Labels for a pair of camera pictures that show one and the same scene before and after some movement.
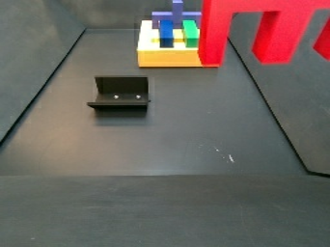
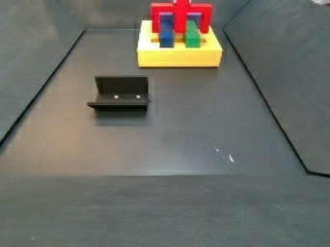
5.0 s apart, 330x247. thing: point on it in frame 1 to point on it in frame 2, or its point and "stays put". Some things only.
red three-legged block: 283,25 to 180,8
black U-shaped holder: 120,92 stays put
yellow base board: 153,56 stays put
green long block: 189,33 stays put
